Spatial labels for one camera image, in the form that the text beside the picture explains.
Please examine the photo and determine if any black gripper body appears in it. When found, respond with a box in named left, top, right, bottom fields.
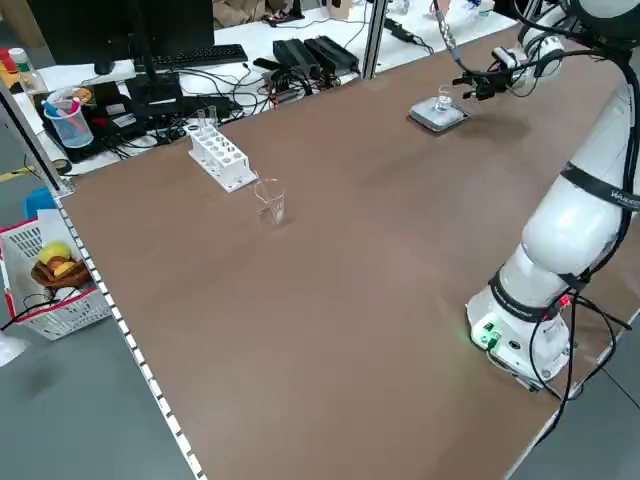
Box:
left=476, top=70, right=516, bottom=99

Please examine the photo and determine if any small glass beaker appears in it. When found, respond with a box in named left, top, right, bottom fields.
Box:
left=433, top=84, right=454, bottom=115

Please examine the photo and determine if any silver digital balance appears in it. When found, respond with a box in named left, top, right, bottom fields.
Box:
left=405, top=94, right=472, bottom=134

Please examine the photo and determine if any large glass beaker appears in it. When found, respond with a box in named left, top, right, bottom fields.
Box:
left=253, top=175, right=288, bottom=229

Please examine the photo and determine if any black power adapter yellow label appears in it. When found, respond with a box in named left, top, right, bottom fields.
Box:
left=383, top=17, right=417, bottom=44

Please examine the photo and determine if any black finned power supply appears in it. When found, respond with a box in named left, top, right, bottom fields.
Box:
left=303, top=35, right=361, bottom=76
left=272, top=38, right=322, bottom=81

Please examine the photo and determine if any cardboard box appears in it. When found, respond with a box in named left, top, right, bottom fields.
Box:
left=213, top=0, right=274, bottom=24

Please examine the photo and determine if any white test tube rack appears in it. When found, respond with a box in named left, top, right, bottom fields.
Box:
left=182, top=122, right=251, bottom=194

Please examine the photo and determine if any black keyboard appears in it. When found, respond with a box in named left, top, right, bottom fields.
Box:
left=134, top=43, right=250, bottom=71

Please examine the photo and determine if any black monitor stand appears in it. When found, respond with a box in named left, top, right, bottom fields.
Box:
left=124, top=0, right=184, bottom=109

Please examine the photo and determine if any black computer monitor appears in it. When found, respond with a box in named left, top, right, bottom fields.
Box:
left=27, top=0, right=216, bottom=66

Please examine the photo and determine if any clear measuring cup with pens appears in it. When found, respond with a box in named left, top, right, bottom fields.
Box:
left=42, top=97, right=96, bottom=150

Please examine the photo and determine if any toothed table edge strip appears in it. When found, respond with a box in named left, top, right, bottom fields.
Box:
left=52, top=192, right=209, bottom=480

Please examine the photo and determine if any clear bottle white cap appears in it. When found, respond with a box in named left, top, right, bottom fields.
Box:
left=7, top=47, right=49, bottom=96

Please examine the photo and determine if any blue box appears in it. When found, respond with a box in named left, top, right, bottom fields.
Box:
left=24, top=188, right=57, bottom=221

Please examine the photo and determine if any yellow fruit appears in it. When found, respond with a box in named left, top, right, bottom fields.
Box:
left=38, top=241, right=72, bottom=264

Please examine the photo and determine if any brown wooden bowl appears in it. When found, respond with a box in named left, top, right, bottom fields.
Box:
left=30, top=257, right=94, bottom=289

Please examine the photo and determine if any white and red plastic basket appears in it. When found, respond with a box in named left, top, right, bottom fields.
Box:
left=0, top=217, right=114, bottom=342

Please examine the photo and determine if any black cable with silver connector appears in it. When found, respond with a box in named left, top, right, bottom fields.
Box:
left=432, top=0, right=516, bottom=79

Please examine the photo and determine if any aluminium frame post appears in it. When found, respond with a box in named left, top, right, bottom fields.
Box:
left=360, top=0, right=389, bottom=81

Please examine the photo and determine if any black base cable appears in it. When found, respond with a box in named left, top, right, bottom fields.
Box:
left=529, top=279, right=634, bottom=401

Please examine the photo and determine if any slanted aluminium frame bar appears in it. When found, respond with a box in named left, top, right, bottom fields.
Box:
left=0, top=77, right=76, bottom=197

